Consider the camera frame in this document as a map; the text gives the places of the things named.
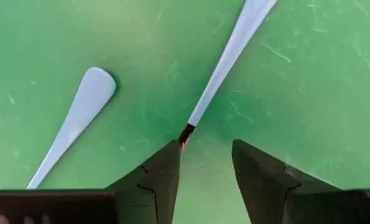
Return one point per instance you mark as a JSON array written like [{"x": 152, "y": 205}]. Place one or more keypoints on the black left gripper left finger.
[{"x": 154, "y": 180}]

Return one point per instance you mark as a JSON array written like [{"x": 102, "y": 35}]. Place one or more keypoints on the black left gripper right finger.
[{"x": 266, "y": 186}]

